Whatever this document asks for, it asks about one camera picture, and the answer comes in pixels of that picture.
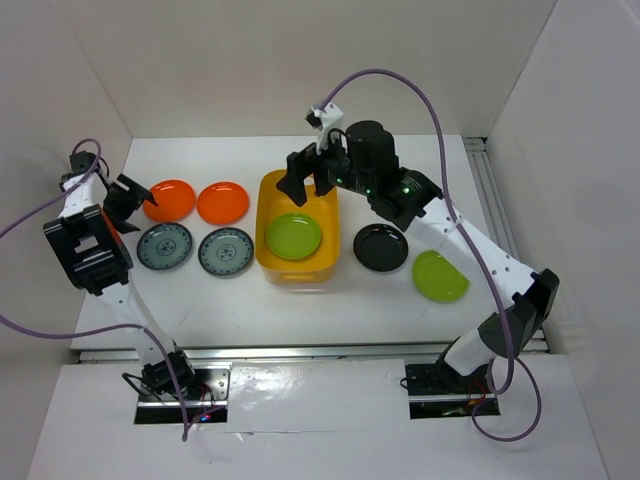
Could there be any small blue floral plate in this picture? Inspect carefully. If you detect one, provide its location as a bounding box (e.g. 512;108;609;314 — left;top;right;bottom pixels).
197;227;254;278

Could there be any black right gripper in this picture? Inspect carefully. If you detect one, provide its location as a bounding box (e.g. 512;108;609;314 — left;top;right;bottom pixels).
275;124;373;207

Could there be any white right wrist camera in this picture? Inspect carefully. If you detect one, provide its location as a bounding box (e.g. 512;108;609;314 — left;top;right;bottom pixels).
305;103;344;154

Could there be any large blue floral plate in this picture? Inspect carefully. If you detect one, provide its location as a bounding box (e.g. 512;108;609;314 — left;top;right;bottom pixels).
136;222;194;271

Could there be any orange plate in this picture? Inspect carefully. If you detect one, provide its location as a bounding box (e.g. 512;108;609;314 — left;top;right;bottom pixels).
143;179;196;223
196;181;250;225

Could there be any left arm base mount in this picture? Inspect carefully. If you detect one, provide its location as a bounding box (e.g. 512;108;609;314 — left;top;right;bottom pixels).
122;363;232;425

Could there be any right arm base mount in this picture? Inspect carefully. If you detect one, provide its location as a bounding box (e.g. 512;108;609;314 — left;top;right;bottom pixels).
399;363;500;420

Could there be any black plate near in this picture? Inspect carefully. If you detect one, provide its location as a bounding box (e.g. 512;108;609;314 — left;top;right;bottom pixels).
352;223;409;273

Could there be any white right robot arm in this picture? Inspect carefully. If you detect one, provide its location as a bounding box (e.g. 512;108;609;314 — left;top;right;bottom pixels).
277;121;559;392

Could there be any yellow plastic bin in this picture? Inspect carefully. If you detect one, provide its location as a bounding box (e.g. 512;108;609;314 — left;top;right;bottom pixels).
254;170;340;284

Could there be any green plate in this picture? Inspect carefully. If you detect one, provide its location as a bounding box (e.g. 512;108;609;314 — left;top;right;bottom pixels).
266;213;322;261
411;250;470;304

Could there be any front aluminium rail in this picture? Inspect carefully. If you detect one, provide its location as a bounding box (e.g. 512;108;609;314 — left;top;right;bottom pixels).
78;334;551;364

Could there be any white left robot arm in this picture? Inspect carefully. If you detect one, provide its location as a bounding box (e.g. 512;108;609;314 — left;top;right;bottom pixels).
43;151;198;399

